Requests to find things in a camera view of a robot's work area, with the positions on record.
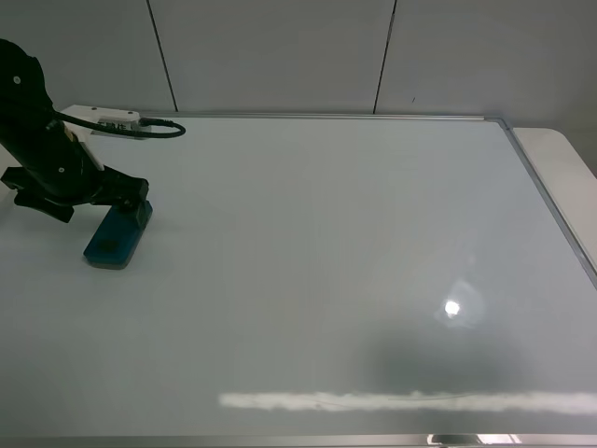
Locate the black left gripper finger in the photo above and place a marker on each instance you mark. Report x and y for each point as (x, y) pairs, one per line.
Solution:
(52, 201)
(126, 195)

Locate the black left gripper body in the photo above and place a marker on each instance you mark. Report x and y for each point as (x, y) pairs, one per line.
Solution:
(54, 165)

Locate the teal whiteboard eraser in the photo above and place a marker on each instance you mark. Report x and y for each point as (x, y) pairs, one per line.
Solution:
(115, 240)

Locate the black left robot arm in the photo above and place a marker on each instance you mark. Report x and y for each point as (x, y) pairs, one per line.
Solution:
(23, 92)

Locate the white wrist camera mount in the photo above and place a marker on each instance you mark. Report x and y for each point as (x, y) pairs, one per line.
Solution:
(120, 119)

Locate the white whiteboard with aluminium frame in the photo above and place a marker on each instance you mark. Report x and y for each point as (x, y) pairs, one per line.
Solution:
(314, 282)

